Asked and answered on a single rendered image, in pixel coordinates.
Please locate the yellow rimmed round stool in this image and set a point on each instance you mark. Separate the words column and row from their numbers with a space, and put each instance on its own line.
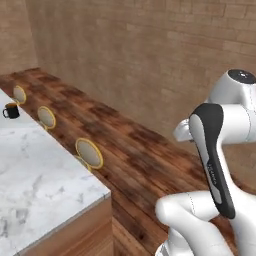
column 19, row 94
column 89, row 153
column 46, row 117

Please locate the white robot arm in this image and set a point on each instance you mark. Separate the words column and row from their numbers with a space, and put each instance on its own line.
column 233, row 123

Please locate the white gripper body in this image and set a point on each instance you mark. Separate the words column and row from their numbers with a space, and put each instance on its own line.
column 182, row 131

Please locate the black cup of hot chocolate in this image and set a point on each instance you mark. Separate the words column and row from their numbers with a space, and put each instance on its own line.
column 12, row 111

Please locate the marble topped wooden dining counter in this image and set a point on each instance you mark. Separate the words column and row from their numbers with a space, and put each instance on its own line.
column 40, row 180

